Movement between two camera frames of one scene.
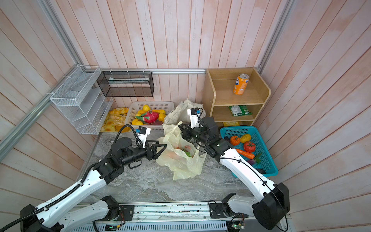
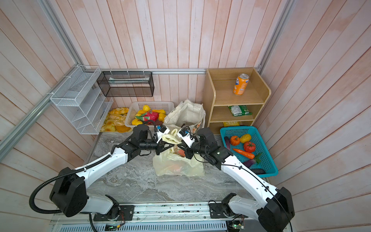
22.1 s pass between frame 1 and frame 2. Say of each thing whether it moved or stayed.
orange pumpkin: stayed
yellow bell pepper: stayed
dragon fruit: stayed
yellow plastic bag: moved
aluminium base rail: stayed
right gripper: moved
